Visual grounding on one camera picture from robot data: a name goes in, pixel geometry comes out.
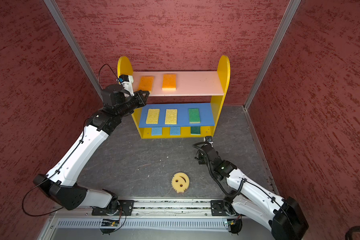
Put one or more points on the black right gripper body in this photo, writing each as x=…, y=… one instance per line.
x=201, y=159

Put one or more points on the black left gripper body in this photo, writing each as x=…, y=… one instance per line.
x=132, y=103

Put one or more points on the orange sponge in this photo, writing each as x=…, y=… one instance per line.
x=146, y=83
x=169, y=82

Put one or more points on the dark green scrub sponge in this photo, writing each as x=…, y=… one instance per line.
x=195, y=130

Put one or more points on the blue sponge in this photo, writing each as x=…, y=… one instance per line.
x=175, y=131
x=157, y=131

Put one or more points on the yellow smiley face sponge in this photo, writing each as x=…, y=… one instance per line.
x=180, y=182

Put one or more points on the light green sponge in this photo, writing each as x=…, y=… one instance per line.
x=194, y=116

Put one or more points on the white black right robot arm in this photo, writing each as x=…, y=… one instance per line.
x=283, y=217

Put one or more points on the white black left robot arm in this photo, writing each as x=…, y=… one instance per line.
x=60, y=183

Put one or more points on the yellow shelf pink blue boards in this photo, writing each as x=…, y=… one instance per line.
x=205, y=90

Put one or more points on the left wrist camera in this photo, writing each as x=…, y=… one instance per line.
x=127, y=82

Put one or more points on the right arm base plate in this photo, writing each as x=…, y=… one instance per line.
x=222, y=208

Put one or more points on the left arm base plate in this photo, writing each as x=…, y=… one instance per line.
x=126, y=207

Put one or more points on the aluminium rail frame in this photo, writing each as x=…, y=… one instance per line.
x=155, y=214

